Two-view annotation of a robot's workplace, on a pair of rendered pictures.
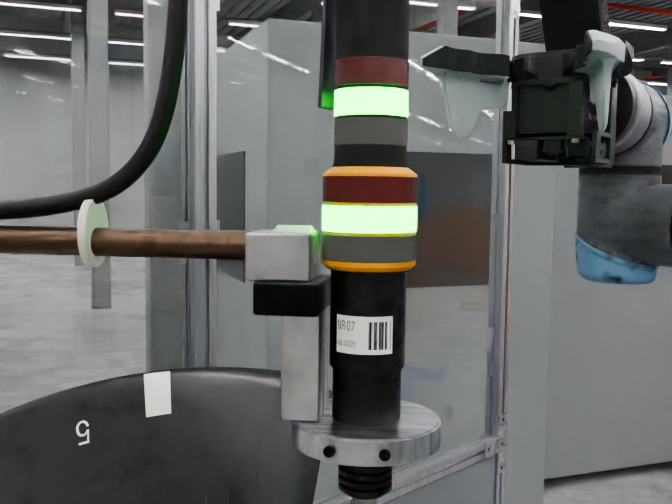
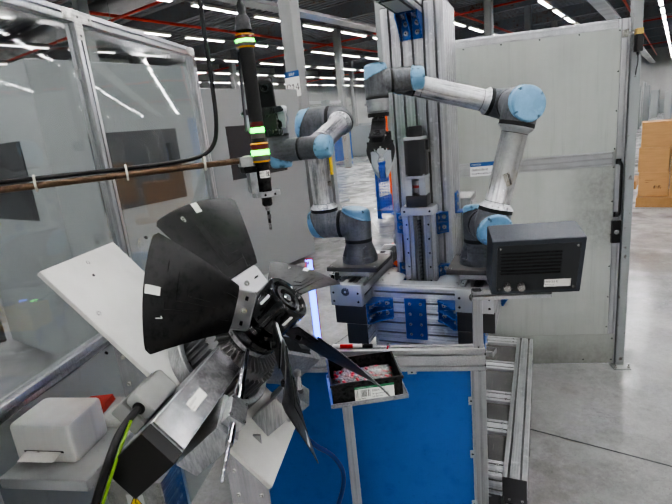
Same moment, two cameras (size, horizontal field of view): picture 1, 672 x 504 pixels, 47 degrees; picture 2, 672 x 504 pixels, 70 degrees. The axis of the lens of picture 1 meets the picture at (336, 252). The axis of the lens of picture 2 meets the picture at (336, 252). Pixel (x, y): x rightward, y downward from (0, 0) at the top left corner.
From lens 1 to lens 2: 0.86 m
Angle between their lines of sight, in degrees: 34
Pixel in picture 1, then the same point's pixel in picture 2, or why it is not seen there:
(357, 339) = (264, 175)
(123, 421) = (191, 215)
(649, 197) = (288, 142)
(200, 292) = (115, 203)
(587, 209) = (272, 147)
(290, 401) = (253, 189)
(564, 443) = not seen: hidden behind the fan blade
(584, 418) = not seen: hidden behind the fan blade
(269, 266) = (245, 163)
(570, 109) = (273, 122)
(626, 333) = (249, 211)
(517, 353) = not seen: hidden behind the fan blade
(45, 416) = (171, 217)
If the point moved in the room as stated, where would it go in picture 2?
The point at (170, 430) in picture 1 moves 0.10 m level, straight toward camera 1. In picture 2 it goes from (204, 214) to (226, 216)
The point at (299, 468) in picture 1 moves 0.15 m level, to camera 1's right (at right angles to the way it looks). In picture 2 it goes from (237, 216) to (287, 206)
